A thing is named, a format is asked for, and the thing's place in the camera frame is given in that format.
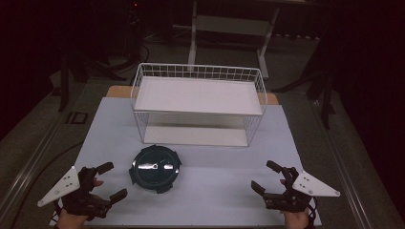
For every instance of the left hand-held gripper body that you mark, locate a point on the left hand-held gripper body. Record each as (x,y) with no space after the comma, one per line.
(65,186)

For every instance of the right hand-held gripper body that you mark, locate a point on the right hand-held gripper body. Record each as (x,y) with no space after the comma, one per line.
(313,186)

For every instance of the dark round lid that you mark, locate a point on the dark round lid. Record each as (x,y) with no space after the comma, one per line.
(155,168)

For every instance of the person's left hand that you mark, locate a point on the person's left hand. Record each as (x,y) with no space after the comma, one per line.
(70,220)

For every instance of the person's right hand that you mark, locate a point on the person's right hand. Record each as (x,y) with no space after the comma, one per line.
(296,220)

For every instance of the light blue table mat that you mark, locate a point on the light blue table mat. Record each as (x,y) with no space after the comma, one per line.
(216,178)

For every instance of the black rectangular floor plate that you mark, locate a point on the black rectangular floor plate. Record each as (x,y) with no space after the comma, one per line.
(76,118)

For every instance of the black tripod stand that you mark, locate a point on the black tripod stand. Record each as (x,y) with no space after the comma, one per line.
(326,95)
(68,73)

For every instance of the metal floor rail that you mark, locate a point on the metal floor rail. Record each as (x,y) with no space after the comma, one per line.
(345,165)
(28,165)

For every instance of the white metal table frame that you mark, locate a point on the white metal table frame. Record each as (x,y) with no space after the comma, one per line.
(232,25)

